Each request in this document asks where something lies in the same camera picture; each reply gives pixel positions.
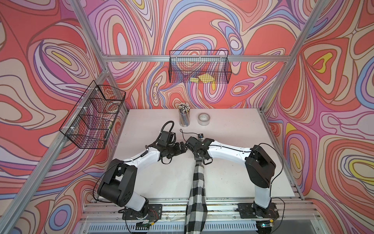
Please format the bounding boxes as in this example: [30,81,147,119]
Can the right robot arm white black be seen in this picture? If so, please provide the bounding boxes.
[186,136,276,209]

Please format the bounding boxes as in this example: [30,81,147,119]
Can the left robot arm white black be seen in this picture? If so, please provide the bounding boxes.
[97,142,187,212]

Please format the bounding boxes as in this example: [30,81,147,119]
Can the plaid sleeved forearm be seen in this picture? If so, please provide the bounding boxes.
[184,161,208,234]

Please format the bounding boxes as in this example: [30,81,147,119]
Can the metal pencil cup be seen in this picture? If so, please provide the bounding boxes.
[178,102,191,127]

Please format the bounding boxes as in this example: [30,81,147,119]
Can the yellow sticky notes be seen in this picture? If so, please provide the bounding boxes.
[189,73,215,83]

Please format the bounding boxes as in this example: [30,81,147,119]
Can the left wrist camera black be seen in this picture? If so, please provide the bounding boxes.
[160,131,176,145]

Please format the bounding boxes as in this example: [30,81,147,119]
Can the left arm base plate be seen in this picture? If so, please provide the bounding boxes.
[119,204,163,221]

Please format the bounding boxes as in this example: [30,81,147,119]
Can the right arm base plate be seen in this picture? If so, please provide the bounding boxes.
[237,202,280,220]

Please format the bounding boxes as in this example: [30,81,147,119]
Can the left black wire basket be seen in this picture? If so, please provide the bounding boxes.
[59,81,126,149]

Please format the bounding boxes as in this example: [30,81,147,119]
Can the black wire basket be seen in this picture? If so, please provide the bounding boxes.
[168,49,232,84]
[59,81,126,149]

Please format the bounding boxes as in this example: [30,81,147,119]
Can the back black wire basket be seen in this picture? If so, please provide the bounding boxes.
[168,49,232,84]

